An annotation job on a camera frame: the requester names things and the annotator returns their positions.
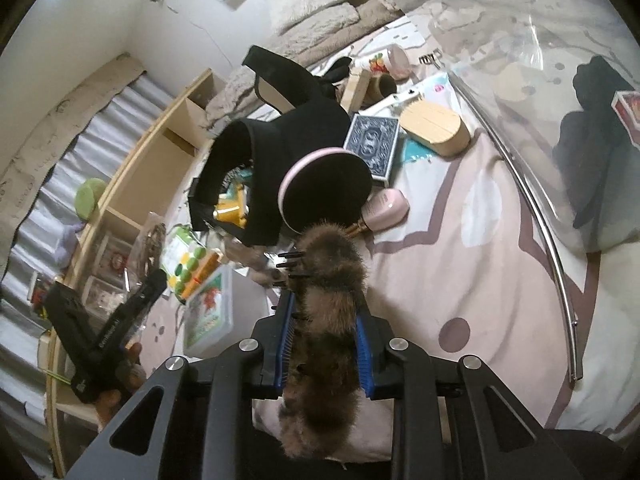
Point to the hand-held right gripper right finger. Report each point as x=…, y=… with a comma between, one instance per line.
x=364, y=355

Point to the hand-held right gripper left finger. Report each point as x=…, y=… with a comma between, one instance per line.
x=286, y=345

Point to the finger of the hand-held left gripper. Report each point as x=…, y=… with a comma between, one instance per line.
x=150, y=285

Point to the brown furry hair claw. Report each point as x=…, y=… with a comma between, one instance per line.
x=325, y=310

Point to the small pink ribbed case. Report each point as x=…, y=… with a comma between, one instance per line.
x=387, y=207

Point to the red playing card box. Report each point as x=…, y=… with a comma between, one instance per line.
x=627, y=110

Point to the clear plastic storage container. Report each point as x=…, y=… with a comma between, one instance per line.
x=550, y=35

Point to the person's left hand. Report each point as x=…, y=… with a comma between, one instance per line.
x=127, y=365

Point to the red white patterned box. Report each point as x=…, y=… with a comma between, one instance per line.
x=117, y=260

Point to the green wet wipes pack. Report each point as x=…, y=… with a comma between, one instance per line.
x=182, y=260

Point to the yellow orange tube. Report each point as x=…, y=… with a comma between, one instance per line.
x=202, y=275

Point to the white strawberry tissue pack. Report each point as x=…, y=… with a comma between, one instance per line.
x=210, y=310

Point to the lilac plush toy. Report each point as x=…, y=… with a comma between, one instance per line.
x=70, y=240

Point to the green round cushion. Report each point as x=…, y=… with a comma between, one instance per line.
x=90, y=197

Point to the yellow plastic bottle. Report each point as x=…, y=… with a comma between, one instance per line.
x=230, y=207

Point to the long wooden shelf unit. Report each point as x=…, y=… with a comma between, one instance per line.
x=150, y=170

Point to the rhinestone hair band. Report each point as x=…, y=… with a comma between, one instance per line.
x=232, y=175

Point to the grey curtain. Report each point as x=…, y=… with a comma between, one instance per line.
x=55, y=170

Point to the round pink rimmed mirror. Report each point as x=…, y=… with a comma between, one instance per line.
x=325, y=190

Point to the beige curtain valance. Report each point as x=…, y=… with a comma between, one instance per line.
x=60, y=110

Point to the blue playing card box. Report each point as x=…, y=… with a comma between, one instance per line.
x=372, y=145

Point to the black headband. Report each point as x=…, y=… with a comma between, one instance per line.
x=300, y=130

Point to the oval wooden brush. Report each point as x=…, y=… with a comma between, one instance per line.
x=432, y=130

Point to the metal telescopic back scratcher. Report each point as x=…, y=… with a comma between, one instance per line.
x=525, y=175

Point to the white plastic clip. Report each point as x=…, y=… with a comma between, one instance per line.
x=400, y=100

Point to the wooden block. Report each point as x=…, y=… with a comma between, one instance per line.
x=357, y=90

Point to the brown cylinder cup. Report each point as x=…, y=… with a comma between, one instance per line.
x=382, y=87

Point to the black glove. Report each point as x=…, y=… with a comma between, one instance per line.
x=332, y=75

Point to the small printed jar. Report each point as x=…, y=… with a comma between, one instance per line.
x=395, y=57

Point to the folded fluffy blanket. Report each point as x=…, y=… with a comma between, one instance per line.
x=320, y=22

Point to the beige fleece blanket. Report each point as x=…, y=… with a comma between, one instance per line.
x=372, y=17

